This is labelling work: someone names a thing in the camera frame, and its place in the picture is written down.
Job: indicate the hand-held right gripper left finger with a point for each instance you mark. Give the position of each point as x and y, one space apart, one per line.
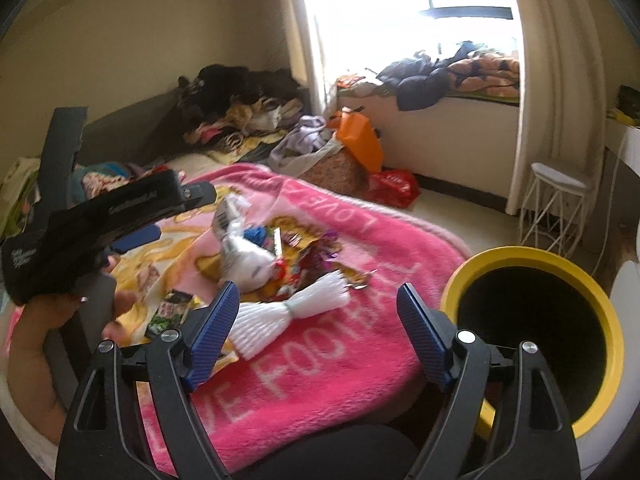
220 317

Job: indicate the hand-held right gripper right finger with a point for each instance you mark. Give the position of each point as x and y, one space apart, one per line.
415 317

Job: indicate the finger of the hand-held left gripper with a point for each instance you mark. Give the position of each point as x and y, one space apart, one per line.
200 195
137 237

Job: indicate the silver white wrapper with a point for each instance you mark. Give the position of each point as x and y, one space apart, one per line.
240 255

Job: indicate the yellow rimmed black bin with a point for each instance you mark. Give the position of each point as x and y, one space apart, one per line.
500 256

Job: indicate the person's left forearm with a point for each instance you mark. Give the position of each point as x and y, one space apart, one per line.
25 425

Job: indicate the person's left hand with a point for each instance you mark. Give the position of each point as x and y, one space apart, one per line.
42 320

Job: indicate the green black snack packet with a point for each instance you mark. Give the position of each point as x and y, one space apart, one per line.
167 312

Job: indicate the zebra print cloth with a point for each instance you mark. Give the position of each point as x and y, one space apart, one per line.
227 141

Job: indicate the white foam fruit net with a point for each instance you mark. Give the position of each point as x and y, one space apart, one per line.
285 312

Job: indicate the colourful knitted cloth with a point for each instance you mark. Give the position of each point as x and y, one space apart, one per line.
102 180

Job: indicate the blue crumpled scrap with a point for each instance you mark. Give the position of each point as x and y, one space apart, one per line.
255 235

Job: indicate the white green plastic bag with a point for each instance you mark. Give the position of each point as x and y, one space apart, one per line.
20 190

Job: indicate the red yellow snack wrapper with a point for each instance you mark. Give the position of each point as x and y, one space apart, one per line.
285 280

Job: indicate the pink printed blanket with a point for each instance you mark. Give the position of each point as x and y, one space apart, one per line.
350 360

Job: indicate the heap of beige clothes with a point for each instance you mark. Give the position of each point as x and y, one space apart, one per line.
260 115

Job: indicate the purple shiny snack wrapper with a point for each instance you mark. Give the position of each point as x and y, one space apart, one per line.
320 257

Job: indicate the heap of black clothes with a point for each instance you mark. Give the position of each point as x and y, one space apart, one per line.
225 85

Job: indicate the pale purple garment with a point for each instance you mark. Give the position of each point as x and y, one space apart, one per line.
305 135

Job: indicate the red plastic bag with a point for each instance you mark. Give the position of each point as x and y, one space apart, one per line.
395 187

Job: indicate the orange paper bag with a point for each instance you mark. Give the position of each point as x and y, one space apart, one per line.
357 140

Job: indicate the white scalloped cabinet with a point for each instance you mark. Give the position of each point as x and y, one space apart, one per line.
626 280

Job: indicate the dark navy jacket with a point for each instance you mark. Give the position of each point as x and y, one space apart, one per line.
415 80

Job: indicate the white desk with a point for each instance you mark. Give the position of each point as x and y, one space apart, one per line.
625 132

